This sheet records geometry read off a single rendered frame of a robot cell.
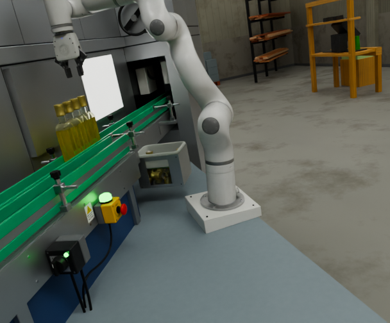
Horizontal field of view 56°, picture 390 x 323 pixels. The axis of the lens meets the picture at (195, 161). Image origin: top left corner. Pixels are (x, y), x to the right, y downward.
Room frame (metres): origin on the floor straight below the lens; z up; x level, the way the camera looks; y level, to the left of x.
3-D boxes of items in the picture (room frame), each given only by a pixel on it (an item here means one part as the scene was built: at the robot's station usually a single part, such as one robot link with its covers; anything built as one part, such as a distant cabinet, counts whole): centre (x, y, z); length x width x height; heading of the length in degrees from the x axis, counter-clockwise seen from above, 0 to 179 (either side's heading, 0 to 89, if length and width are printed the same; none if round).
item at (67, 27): (1.59, 0.43, 1.60); 0.09 x 0.08 x 0.03; 74
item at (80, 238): (0.93, 0.40, 0.96); 0.08 x 0.08 x 0.08; 75
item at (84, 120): (1.53, 0.44, 1.16); 0.06 x 0.06 x 0.21; 76
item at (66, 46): (1.59, 0.42, 1.54); 0.10 x 0.07 x 0.11; 74
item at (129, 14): (2.46, 0.21, 1.66); 0.21 x 0.05 x 0.21; 75
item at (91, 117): (1.59, 0.43, 1.16); 0.06 x 0.06 x 0.21; 74
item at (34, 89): (1.84, 0.49, 1.32); 0.90 x 0.03 x 0.34; 165
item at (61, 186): (1.05, 0.39, 1.11); 0.07 x 0.04 x 0.13; 75
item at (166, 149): (1.72, 0.15, 0.97); 0.22 x 0.17 x 0.09; 75
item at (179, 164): (1.73, 0.18, 0.92); 0.27 x 0.17 x 0.15; 75
